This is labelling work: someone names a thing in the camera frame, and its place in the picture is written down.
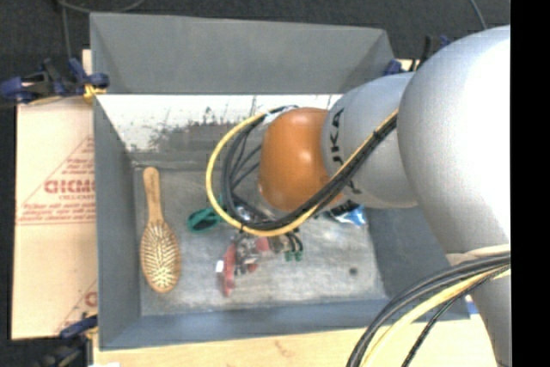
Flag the red hand tool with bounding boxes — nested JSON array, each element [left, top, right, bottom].
[[216, 236, 271, 298]]

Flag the grey metal bin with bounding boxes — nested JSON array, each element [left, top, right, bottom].
[[89, 11, 472, 352]]

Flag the blue and white packet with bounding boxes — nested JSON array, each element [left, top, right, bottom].
[[337, 208, 368, 228]]

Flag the cardboard board with red print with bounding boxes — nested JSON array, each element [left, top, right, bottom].
[[10, 96, 99, 340]]

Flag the green ring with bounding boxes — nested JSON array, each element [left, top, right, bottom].
[[186, 195, 225, 233]]

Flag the black cylinder on white bracket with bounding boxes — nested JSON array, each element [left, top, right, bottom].
[[320, 201, 360, 221]]

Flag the wooden hairbrush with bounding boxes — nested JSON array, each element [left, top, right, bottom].
[[139, 166, 182, 294]]

